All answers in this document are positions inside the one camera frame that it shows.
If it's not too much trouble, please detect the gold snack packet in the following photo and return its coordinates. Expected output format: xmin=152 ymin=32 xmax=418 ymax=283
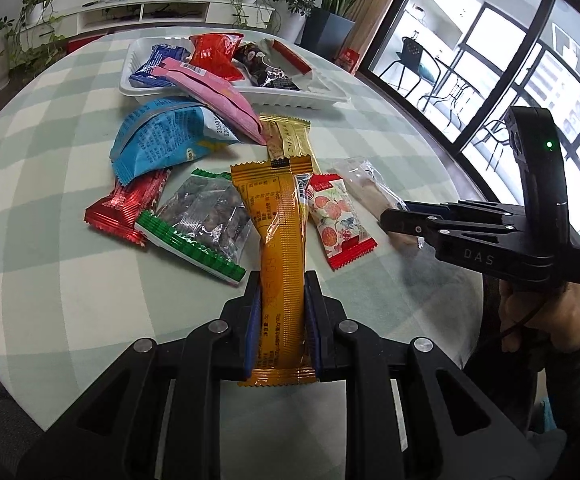
xmin=259 ymin=114 xmax=321 ymax=171

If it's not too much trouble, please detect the strawberry print snack packet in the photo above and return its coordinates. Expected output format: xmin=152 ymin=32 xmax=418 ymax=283
xmin=306 ymin=172 xmax=378 ymax=272

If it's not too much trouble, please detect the dark grey square planter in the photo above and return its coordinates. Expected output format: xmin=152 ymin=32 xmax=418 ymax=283
xmin=300 ymin=7 xmax=355 ymax=61

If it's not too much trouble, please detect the green edged clear snack packet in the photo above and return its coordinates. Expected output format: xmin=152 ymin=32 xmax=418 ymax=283
xmin=134 ymin=167 xmax=251 ymax=286

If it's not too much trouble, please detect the dark blue snack packet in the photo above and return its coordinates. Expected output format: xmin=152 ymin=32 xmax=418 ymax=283
xmin=130 ymin=44 xmax=193 ymax=88

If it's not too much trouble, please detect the white plastic tray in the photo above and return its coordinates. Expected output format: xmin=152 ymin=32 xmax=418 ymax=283
xmin=118 ymin=35 xmax=351 ymax=111

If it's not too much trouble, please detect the pink snack packet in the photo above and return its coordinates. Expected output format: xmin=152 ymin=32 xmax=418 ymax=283
xmin=152 ymin=57 xmax=268 ymax=147

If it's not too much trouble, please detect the white and red snack packet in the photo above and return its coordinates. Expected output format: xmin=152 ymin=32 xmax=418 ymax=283
xmin=265 ymin=37 xmax=315 ymax=92

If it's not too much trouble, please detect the black balcony chair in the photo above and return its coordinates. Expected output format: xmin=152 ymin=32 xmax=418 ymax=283
xmin=475 ymin=115 xmax=511 ymax=171
xmin=380 ymin=36 xmax=438 ymax=101

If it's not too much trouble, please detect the large red snack packet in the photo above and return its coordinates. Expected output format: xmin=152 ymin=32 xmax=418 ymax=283
xmin=189 ymin=32 xmax=245 ymax=82

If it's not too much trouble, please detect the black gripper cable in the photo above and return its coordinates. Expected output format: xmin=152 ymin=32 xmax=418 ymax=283
xmin=495 ymin=305 xmax=541 ymax=347

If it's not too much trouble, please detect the red storage box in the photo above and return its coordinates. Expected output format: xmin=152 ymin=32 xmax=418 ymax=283
xmin=67 ymin=35 xmax=105 ymax=53

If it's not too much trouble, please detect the black snack packet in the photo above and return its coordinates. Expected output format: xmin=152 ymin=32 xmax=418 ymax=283
xmin=232 ymin=42 xmax=301 ymax=92

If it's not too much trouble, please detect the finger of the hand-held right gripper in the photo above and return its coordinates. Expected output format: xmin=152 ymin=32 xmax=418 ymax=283
xmin=380 ymin=207 xmax=521 ymax=248
xmin=402 ymin=200 xmax=526 ymax=221

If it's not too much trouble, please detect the person's right hand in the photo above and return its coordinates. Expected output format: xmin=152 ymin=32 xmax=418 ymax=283
xmin=497 ymin=280 xmax=580 ymax=356

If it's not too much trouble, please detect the glass balcony table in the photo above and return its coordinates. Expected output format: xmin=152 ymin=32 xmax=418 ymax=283
xmin=417 ymin=67 xmax=476 ymax=131

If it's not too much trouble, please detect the orange snack packet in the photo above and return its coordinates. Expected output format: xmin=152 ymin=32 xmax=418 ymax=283
xmin=230 ymin=155 xmax=318 ymax=387

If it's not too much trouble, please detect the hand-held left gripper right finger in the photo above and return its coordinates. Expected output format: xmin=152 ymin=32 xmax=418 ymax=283
xmin=304 ymin=270 xmax=551 ymax=480

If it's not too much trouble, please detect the black framed glass sliding door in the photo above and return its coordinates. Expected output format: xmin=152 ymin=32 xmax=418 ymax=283
xmin=360 ymin=0 xmax=580 ymax=261

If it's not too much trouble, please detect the red foil snack packet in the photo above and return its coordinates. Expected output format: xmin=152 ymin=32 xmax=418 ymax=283
xmin=84 ymin=167 xmax=171 ymax=248

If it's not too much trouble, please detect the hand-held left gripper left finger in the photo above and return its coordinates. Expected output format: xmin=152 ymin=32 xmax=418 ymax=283
xmin=20 ymin=271 xmax=263 ymax=480

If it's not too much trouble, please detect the red bag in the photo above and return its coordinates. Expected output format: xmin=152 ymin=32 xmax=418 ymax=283
xmin=337 ymin=47 xmax=362 ymax=73

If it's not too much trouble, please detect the tall white round planter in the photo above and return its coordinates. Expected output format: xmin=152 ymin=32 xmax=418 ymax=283
xmin=270 ymin=7 xmax=307 ymax=43

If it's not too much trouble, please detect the white television cabinet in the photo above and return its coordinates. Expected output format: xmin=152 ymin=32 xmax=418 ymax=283
xmin=12 ymin=0 xmax=281 ymax=46

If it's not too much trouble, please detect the clear plastic bread packet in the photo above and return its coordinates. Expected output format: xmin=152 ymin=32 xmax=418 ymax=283
xmin=332 ymin=156 xmax=423 ymax=251

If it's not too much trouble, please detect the light blue snack packet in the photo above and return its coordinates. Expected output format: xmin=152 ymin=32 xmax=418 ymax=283
xmin=110 ymin=96 xmax=241 ymax=183

